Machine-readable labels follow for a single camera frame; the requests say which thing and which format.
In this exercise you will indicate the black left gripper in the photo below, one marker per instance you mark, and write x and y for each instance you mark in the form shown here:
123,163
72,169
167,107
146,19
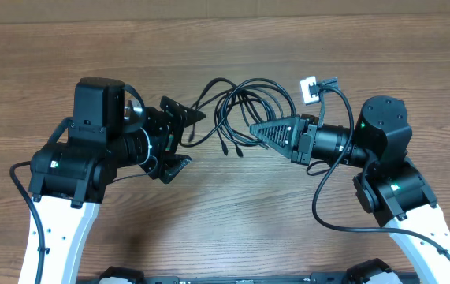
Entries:
164,129

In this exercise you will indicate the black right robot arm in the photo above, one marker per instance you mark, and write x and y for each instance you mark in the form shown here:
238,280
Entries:
389,186

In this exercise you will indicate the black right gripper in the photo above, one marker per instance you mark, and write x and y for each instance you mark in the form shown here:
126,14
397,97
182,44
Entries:
289,147

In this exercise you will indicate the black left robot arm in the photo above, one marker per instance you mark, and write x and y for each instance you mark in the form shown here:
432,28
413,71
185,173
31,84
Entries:
110,128

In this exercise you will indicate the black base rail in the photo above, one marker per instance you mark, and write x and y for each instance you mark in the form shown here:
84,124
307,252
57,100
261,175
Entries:
315,277

